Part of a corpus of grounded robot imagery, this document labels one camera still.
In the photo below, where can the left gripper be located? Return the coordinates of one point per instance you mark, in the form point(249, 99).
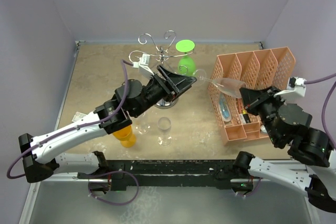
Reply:
point(179, 83)

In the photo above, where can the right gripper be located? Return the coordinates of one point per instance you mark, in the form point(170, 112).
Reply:
point(251, 98)

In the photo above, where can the green plastic wine glass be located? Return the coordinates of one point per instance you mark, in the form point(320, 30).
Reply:
point(186, 65)

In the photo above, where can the clear wine glass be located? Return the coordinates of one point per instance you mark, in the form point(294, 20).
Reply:
point(226, 86)
point(141, 124)
point(164, 126)

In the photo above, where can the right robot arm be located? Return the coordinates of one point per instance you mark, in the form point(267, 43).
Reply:
point(288, 124)

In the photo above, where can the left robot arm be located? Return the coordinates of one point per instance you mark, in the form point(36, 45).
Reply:
point(46, 155)

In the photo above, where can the chrome wine glass rack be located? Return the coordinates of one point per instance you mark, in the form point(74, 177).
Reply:
point(162, 54)

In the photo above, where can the orange plastic wine glass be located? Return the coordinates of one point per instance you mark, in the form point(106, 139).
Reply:
point(125, 136)

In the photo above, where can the red pen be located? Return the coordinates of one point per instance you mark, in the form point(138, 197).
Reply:
point(240, 105)

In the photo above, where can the yellow black marker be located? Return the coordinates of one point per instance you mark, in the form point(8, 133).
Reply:
point(244, 117)

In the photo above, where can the orange plastic file organizer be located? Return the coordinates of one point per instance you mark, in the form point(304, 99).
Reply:
point(259, 69)

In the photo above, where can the blue white stapler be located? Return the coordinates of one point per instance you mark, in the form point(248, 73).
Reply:
point(263, 129)

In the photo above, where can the blue item in organizer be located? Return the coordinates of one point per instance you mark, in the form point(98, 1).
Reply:
point(224, 109)

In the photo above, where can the small white card box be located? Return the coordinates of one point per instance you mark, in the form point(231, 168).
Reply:
point(78, 116)

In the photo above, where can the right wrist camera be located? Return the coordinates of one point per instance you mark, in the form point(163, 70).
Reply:
point(296, 88)

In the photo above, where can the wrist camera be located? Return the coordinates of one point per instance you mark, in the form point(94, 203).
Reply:
point(296, 88)
point(143, 66)

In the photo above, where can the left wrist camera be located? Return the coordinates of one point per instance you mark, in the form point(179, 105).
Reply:
point(143, 66)

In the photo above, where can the black base frame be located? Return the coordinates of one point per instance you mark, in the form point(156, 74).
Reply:
point(218, 173)

